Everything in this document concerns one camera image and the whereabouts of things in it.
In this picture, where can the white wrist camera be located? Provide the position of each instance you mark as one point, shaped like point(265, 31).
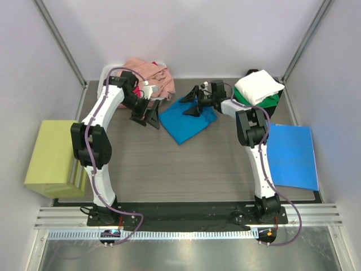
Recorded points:
point(204, 86)
point(149, 91)

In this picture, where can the yellow green box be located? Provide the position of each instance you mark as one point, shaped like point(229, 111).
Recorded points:
point(53, 171)

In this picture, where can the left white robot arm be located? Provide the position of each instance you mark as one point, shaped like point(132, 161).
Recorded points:
point(91, 145)

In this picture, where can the white folded t shirt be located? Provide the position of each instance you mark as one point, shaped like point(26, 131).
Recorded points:
point(257, 86)

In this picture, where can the white slotted cable duct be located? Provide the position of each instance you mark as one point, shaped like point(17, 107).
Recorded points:
point(111, 234)

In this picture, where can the blue t shirt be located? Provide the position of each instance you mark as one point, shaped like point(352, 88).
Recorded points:
point(183, 127)

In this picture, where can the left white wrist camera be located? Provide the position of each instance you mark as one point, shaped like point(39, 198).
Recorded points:
point(149, 91)

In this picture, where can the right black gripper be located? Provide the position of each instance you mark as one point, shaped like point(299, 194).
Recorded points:
point(190, 96)

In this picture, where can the aluminium rail frame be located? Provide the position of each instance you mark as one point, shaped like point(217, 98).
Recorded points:
point(201, 219)

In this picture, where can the blue folder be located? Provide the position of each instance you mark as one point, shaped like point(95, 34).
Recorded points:
point(291, 157)

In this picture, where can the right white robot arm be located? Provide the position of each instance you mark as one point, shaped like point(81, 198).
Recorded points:
point(252, 133)

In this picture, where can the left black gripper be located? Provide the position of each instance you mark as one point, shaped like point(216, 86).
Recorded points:
point(153, 118)

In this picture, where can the black folded t shirt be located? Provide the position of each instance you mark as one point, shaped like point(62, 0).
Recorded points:
point(270, 113)

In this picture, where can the pink t shirt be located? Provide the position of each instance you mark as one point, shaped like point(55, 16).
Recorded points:
point(158, 79)

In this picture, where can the white plastic basket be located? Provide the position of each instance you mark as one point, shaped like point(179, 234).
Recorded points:
point(158, 98)

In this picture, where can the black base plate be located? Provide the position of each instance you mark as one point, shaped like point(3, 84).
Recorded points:
point(262, 232)

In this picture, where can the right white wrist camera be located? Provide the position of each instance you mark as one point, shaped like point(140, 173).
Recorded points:
point(204, 86)

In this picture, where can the green folded t shirt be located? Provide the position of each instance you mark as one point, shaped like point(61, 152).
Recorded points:
point(239, 98)

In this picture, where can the red t shirt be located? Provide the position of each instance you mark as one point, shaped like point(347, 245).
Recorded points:
point(151, 71)

